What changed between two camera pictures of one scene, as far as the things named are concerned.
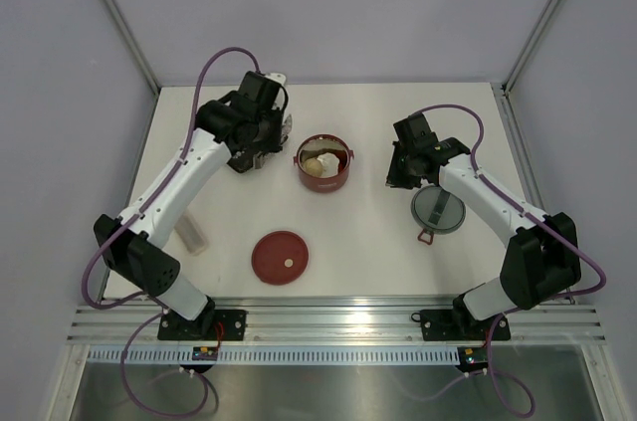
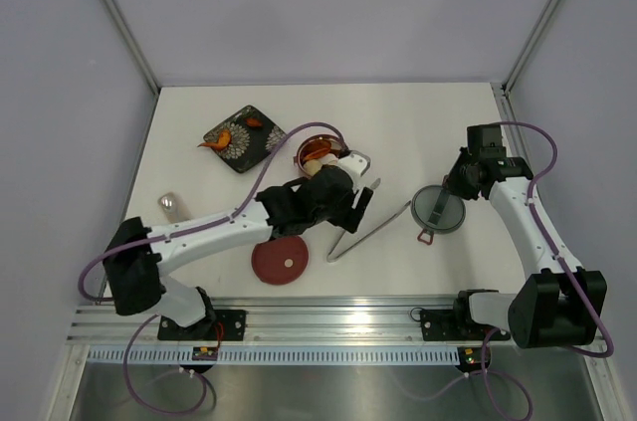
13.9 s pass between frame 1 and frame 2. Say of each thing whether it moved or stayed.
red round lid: stayed
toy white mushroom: stayed
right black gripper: moved
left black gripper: moved
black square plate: stayed
